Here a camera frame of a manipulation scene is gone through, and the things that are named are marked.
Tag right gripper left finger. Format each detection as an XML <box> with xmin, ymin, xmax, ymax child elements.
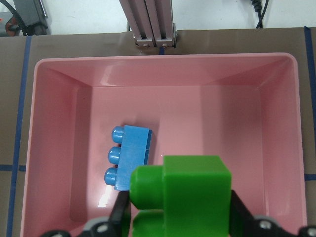
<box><xmin>44</xmin><ymin>190</ymin><xmax>131</xmax><ymax>237</ymax></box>

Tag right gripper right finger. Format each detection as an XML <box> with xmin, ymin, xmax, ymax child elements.
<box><xmin>229</xmin><ymin>190</ymin><xmax>316</xmax><ymax>237</ymax></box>

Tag green toy block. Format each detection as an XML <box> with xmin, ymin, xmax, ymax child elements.
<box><xmin>129</xmin><ymin>156</ymin><xmax>232</xmax><ymax>237</ymax></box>

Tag blue toy block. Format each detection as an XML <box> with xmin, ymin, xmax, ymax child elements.
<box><xmin>104</xmin><ymin>125</ymin><xmax>152</xmax><ymax>191</ymax></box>

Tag pink plastic box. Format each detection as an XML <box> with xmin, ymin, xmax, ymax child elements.
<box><xmin>21</xmin><ymin>53</ymin><xmax>307</xmax><ymax>237</ymax></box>

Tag aluminium frame post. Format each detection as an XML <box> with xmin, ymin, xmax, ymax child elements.
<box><xmin>120</xmin><ymin>0</ymin><xmax>176</xmax><ymax>48</ymax></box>

